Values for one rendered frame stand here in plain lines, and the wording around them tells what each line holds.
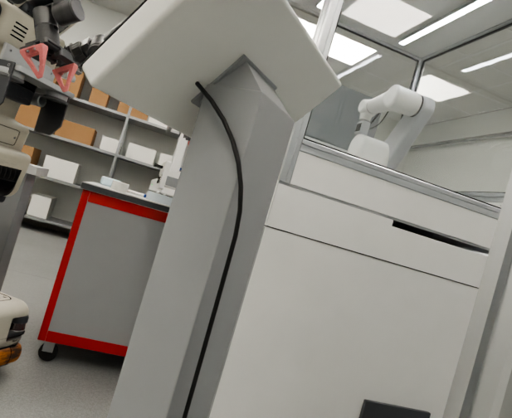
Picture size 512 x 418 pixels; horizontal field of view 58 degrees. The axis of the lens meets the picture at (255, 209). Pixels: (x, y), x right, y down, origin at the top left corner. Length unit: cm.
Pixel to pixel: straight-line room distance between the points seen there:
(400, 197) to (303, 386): 69
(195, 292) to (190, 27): 42
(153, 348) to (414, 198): 106
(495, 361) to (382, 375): 138
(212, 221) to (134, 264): 127
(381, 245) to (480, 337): 126
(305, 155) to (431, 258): 57
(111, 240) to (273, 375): 91
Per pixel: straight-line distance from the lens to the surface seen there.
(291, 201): 143
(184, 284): 81
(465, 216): 175
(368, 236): 154
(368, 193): 153
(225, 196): 78
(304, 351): 154
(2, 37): 163
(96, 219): 201
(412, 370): 175
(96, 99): 571
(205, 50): 81
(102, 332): 210
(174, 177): 177
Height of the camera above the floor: 80
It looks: 1 degrees up
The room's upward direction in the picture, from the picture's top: 16 degrees clockwise
